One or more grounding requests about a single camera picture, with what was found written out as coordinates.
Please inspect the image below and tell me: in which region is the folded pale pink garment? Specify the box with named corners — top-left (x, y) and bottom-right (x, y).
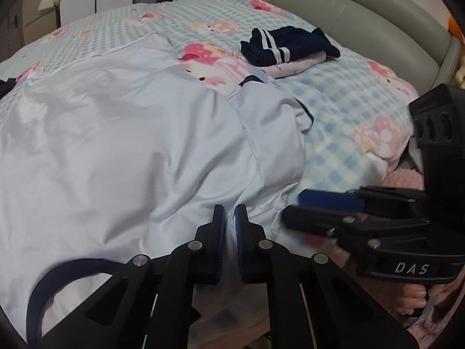
top-left (260, 53), bottom-right (328, 80)

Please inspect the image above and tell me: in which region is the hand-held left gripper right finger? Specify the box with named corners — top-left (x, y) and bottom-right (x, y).
top-left (234, 204), bottom-right (418, 349)

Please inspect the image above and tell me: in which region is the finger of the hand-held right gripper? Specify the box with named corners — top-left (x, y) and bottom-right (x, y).
top-left (298, 186), bottom-right (429, 219)
top-left (282, 205), bottom-right (429, 242)

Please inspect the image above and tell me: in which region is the person's right hand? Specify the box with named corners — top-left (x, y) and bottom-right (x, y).
top-left (396, 274), bottom-right (465, 320)

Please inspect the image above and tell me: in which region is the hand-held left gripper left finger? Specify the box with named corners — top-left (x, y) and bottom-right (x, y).
top-left (38, 204), bottom-right (226, 349)

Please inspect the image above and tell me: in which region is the grey padded bed frame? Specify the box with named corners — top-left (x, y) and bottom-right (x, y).
top-left (218, 0), bottom-right (462, 77)

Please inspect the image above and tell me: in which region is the white T-shirt with navy trim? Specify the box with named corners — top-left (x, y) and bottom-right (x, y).
top-left (0, 33), bottom-right (315, 349)

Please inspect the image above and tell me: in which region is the blue checkered cartoon blanket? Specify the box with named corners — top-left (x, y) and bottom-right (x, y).
top-left (0, 0), bottom-right (422, 190)

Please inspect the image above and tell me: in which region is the folded navy striped garment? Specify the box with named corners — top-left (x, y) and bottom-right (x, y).
top-left (240, 26), bottom-right (341, 67)

